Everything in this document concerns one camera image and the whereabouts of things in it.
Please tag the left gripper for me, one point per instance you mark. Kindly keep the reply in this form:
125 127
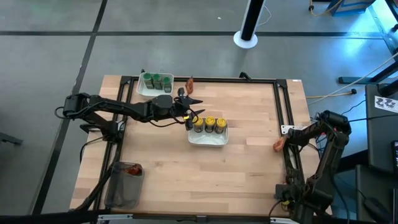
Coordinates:
179 107

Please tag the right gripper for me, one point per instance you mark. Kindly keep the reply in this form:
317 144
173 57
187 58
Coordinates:
287 194

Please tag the yellow-lid spice jar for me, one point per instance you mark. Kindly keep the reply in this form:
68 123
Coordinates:
210 122
198 123
221 123

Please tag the green-lid spice jar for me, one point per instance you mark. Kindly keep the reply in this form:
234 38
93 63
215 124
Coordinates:
148 81
157 82
167 84

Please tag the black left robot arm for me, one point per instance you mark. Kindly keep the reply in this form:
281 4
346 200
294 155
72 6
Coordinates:
124 107

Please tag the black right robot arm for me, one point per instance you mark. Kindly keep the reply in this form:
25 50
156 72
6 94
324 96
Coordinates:
326 161

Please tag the white plastic bin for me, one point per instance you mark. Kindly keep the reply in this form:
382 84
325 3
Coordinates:
146 92
208 140

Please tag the silver mounting plate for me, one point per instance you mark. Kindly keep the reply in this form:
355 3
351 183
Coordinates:
287 128

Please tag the white and black pole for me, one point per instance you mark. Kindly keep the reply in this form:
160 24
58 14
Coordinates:
245 40

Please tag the small white label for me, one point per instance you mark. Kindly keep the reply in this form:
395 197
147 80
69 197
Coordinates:
297 80

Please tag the black mounting plate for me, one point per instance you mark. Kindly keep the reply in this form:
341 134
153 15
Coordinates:
88 127

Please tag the black desk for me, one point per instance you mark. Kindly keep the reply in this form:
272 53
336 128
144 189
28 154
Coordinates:
381 140

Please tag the smoky clear plastic bin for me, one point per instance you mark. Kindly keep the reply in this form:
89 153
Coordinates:
121 189

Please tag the phone screen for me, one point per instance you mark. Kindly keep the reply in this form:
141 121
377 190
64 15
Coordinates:
395 155

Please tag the white paper sheet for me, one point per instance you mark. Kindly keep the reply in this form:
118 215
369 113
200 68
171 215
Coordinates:
385 104

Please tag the black desk foot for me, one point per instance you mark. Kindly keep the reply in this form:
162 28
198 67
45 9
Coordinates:
357 80

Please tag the black metal crossbar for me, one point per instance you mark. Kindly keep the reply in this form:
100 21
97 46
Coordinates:
46 216

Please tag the silver bracket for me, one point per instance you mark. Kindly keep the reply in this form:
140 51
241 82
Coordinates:
280 221
115 217

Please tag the grey metal frame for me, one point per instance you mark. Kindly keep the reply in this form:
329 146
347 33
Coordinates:
390 39

